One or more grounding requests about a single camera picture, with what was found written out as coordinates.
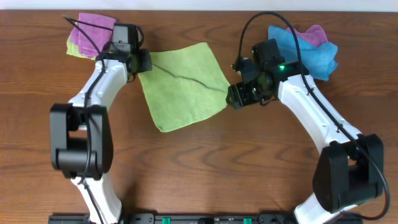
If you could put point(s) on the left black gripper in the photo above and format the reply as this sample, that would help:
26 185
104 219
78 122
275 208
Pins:
146 66

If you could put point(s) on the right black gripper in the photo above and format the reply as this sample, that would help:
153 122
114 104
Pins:
237 91

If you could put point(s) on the green microfibre cloth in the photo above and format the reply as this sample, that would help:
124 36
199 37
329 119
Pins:
185 86

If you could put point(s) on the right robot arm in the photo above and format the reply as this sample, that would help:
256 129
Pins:
349 170

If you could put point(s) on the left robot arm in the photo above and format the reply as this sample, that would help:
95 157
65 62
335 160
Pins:
80 134

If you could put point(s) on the folded purple cloth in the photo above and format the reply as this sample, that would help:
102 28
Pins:
99 35

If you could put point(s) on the folded green cloth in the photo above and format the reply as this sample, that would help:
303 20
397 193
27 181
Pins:
73 50

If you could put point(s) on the blue crumpled cloth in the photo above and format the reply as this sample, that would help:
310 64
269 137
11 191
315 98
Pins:
320 61

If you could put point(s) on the purple crumpled cloth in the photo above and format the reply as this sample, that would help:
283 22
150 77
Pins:
315 35

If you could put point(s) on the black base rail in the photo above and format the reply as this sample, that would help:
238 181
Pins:
148 218

